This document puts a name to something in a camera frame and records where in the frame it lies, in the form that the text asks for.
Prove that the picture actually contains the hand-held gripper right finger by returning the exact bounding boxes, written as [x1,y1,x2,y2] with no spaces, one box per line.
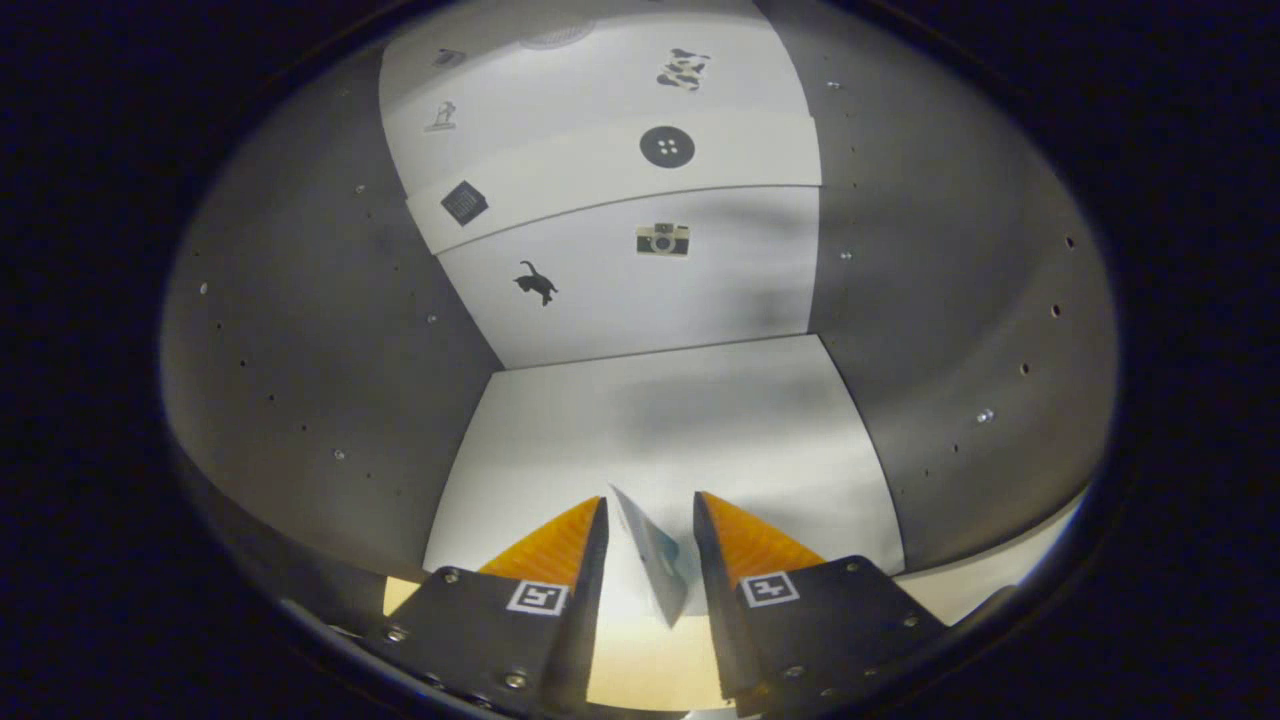
[692,491,947,717]

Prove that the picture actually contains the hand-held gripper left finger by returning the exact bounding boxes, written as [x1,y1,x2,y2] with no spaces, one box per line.
[365,496,611,716]

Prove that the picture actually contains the white cabinet shelf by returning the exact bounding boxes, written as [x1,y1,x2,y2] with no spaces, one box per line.
[422,334,906,576]

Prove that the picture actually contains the grey cabinet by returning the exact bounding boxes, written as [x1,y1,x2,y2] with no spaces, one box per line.
[160,0,1119,641]

